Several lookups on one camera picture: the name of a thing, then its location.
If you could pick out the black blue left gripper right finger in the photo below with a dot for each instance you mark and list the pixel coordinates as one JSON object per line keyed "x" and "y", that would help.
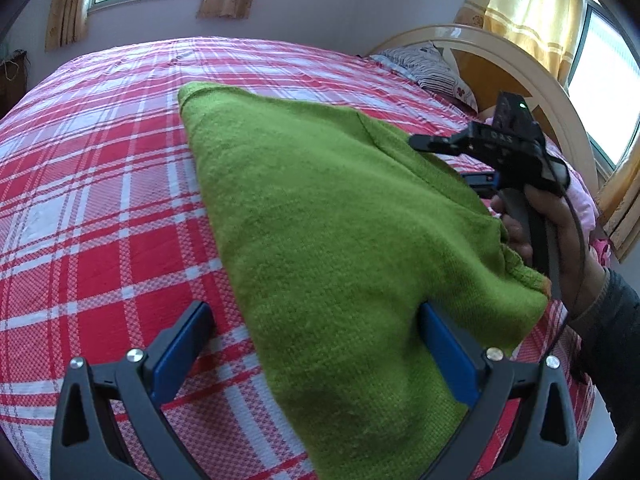
{"x": 542, "y": 441}

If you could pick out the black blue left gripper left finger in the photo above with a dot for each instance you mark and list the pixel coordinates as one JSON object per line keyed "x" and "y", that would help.
{"x": 86, "y": 440}

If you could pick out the green striped knit sweater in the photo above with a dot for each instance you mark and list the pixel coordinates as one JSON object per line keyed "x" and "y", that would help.
{"x": 333, "y": 231}

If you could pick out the dark right sleeve forearm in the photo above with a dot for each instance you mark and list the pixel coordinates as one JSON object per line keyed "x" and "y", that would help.
{"x": 609, "y": 353}

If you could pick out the person's right hand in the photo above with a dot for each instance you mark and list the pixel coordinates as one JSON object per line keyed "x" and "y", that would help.
{"x": 582, "y": 279}

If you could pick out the cream wooden headboard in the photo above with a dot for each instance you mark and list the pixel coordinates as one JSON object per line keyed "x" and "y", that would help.
{"x": 490, "y": 64}

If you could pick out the side window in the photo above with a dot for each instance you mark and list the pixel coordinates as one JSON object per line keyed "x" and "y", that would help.
{"x": 604, "y": 86}

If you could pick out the pink quilt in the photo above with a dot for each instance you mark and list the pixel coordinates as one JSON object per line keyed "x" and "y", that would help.
{"x": 582, "y": 201}

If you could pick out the striped grey pillow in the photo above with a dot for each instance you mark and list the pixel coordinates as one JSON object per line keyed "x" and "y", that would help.
{"x": 426, "y": 67}

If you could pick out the yellow curtain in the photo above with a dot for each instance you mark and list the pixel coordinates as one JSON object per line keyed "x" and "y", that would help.
{"x": 549, "y": 31}

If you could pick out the red white plaid bedsheet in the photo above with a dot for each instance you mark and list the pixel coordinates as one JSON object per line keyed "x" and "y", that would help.
{"x": 104, "y": 239}

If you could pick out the brown wooden desk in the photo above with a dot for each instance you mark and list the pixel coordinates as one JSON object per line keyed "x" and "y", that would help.
{"x": 13, "y": 81}

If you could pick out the beige left curtain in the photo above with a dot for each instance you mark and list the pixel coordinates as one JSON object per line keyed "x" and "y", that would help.
{"x": 67, "y": 23}

